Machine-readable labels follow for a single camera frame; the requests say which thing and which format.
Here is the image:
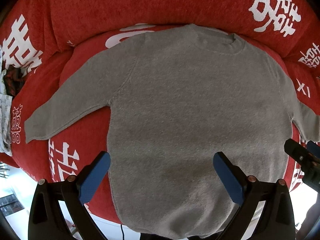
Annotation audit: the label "grey knit sweater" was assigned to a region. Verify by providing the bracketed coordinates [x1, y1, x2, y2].
[24, 25, 319, 239]

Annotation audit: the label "floral patterned cloth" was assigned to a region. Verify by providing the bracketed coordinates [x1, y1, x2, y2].
[0, 48, 12, 157]

